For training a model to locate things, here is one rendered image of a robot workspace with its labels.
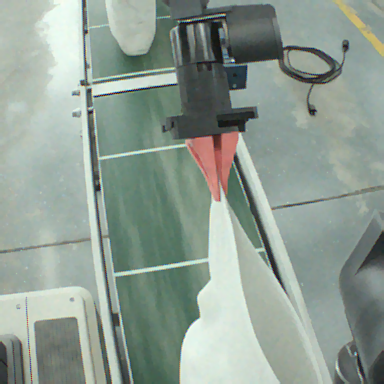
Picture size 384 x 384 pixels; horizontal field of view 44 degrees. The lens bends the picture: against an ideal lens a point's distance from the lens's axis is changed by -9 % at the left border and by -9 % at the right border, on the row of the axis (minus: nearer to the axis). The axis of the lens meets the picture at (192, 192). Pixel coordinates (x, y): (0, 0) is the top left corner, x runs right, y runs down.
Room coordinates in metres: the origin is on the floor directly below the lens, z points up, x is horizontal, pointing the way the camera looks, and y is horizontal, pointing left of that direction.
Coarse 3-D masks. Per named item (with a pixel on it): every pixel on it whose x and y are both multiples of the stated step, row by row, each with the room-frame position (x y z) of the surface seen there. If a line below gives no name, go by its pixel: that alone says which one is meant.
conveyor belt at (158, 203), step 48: (144, 96) 1.38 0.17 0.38; (144, 144) 1.13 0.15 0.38; (144, 192) 0.94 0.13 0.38; (192, 192) 0.94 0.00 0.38; (240, 192) 0.94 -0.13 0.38; (144, 240) 0.77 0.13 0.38; (192, 240) 0.77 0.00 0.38; (144, 288) 0.63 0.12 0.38; (192, 288) 0.63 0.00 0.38; (144, 336) 0.49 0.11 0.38
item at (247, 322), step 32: (224, 224) 0.34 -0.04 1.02; (224, 256) 0.33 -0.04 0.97; (256, 256) 0.28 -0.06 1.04; (224, 288) 0.31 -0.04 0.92; (256, 288) 0.27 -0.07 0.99; (224, 320) 0.29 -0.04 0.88; (256, 320) 0.26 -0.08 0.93; (288, 320) 0.22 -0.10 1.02; (192, 352) 0.27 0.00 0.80; (224, 352) 0.26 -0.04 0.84; (256, 352) 0.18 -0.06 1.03; (288, 352) 0.20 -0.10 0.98
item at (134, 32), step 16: (112, 0) 1.67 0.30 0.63; (128, 0) 1.67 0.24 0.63; (144, 0) 1.69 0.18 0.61; (112, 16) 1.68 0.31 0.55; (128, 16) 1.67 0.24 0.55; (144, 16) 1.68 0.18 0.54; (112, 32) 1.72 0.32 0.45; (128, 32) 1.67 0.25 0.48; (144, 32) 1.68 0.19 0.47; (128, 48) 1.65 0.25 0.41; (144, 48) 1.66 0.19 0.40
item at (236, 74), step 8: (224, 40) 1.71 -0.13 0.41; (224, 48) 1.68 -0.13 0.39; (224, 56) 1.61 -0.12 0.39; (224, 64) 1.56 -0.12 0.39; (232, 64) 1.56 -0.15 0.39; (232, 72) 1.54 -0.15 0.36; (240, 72) 1.55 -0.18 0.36; (232, 80) 1.55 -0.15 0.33; (240, 80) 1.55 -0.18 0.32; (232, 88) 1.55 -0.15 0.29; (240, 88) 1.55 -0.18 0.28
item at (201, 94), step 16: (192, 64) 0.46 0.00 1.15; (192, 80) 0.44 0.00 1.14; (208, 80) 0.44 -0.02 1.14; (224, 80) 0.45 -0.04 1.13; (192, 96) 0.43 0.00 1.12; (208, 96) 0.43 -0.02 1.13; (224, 96) 0.44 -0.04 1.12; (192, 112) 0.42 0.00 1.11; (208, 112) 0.41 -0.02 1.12; (224, 112) 0.42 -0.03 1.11; (240, 112) 0.42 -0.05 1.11; (256, 112) 0.42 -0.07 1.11
